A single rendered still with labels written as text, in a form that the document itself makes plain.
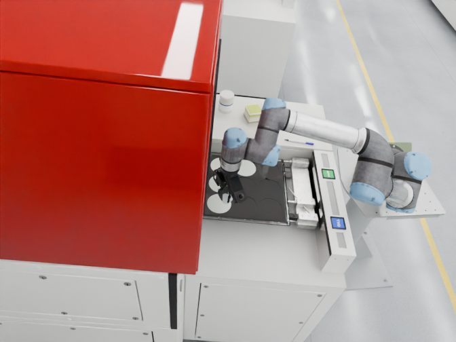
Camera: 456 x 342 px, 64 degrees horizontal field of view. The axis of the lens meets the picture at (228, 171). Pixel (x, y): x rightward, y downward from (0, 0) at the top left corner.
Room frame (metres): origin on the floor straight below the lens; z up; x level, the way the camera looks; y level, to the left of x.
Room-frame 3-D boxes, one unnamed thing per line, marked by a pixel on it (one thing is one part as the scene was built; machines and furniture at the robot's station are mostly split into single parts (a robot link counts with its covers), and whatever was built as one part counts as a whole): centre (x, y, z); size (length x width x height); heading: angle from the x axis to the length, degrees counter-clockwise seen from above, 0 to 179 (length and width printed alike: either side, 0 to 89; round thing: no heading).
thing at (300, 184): (1.08, -0.35, 0.87); 0.36 x 0.08 x 0.03; 4
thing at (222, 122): (1.44, -0.15, 0.89); 0.62 x 0.35 x 0.14; 94
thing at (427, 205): (1.29, -0.78, 0.75); 0.45 x 0.44 x 0.13; 103
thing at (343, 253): (1.01, -0.45, 0.89); 0.55 x 0.09 x 0.14; 4
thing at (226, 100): (1.47, 0.06, 1.01); 0.07 x 0.07 x 0.10
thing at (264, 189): (1.04, -0.08, 0.90); 0.34 x 0.34 x 0.01; 4
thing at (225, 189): (0.90, 0.00, 1.11); 0.09 x 0.08 x 0.12; 34
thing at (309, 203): (1.00, -0.35, 0.89); 0.08 x 0.03 x 0.03; 94
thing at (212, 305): (1.13, -0.18, 0.41); 0.97 x 0.64 x 0.82; 4
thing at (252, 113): (1.42, -0.08, 1.00); 0.07 x 0.07 x 0.07; 24
